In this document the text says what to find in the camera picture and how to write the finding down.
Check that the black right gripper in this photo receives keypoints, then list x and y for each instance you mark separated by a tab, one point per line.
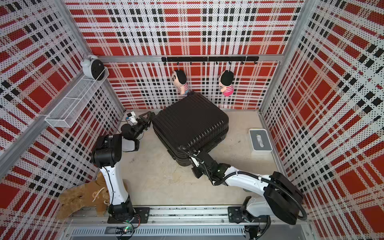
197	173

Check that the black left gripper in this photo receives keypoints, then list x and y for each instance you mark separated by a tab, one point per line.
144	124

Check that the black ribbed hard-shell suitcase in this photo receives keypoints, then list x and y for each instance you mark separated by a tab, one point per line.
193	122

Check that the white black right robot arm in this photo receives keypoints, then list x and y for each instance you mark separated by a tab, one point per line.
277	195

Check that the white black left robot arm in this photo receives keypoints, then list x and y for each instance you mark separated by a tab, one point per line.
107	154

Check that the plush doll blue shorts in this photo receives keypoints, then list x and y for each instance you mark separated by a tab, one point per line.
179	80

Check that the white tissue box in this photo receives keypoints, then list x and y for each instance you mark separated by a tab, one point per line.
260	142

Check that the white round alarm clock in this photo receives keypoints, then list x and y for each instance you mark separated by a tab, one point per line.
93	67

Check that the plush doll pink outfit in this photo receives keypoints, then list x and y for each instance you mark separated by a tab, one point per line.
226	83

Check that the brown teddy bear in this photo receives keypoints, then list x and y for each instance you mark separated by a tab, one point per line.
105	194

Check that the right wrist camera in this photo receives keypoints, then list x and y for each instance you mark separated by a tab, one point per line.
196	161

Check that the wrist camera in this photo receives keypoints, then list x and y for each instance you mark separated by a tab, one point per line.
196	161
132	118

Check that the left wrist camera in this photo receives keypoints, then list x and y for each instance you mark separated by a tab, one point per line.
132	118

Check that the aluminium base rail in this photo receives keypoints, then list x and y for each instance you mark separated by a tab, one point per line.
186	222

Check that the white wire mesh shelf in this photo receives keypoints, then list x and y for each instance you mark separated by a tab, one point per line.
68	110

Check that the green circuit board with wires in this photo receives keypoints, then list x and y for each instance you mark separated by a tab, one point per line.
127	232

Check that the black wall hook rail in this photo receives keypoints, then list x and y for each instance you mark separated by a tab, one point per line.
210	59

